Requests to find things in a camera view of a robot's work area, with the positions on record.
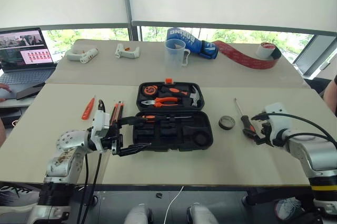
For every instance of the orange black tape measure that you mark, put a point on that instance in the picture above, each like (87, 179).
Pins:
(150, 90)

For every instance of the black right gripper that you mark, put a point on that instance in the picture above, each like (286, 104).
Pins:
(266, 129)

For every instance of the person in dark clothes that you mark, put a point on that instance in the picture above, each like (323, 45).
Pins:
(331, 95)

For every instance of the clear plastic measuring cup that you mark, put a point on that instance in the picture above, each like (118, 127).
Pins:
(173, 58)

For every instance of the grey open window sash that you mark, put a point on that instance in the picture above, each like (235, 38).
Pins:
(313, 55)

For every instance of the white sneaker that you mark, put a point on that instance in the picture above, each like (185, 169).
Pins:
(288, 208)

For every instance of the black electrical tape roll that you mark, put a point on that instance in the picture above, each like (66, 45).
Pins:
(220, 123)

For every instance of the black printed bag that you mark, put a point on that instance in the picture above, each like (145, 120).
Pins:
(15, 192)

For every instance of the orange black utility knife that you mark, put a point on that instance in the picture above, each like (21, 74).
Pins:
(116, 114)

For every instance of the blue boxing glove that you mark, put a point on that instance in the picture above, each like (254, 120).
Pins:
(194, 42)

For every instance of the small black floor clip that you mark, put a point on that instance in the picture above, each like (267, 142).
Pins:
(158, 195)

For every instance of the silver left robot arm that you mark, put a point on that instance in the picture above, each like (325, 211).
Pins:
(65, 153)

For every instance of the red printed tape roll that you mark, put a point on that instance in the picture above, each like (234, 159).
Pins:
(242, 58)

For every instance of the grey window post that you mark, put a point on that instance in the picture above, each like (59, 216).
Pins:
(129, 10)

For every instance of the black plastic tool case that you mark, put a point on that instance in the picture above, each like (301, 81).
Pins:
(171, 137)

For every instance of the open grey laptop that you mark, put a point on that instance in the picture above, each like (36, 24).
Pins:
(23, 73)

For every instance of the person's bare hand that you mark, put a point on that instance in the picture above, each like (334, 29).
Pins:
(5, 87)

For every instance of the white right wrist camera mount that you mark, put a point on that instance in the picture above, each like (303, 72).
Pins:
(276, 118)

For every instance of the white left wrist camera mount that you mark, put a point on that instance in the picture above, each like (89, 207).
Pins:
(100, 124)

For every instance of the person's bare forearm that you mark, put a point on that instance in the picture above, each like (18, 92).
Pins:
(2, 134)

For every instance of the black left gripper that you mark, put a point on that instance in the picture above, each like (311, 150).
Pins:
(116, 137)

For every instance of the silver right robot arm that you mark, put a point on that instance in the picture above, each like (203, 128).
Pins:
(310, 153)

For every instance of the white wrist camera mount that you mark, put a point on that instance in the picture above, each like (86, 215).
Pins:
(100, 124)
(276, 118)

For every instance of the grey rounded shape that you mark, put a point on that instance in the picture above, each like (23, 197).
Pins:
(201, 214)
(137, 214)

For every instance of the white glue gun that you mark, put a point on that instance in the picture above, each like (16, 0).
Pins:
(126, 53)
(81, 55)

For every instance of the orange case latch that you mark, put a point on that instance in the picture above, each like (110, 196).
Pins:
(168, 80)

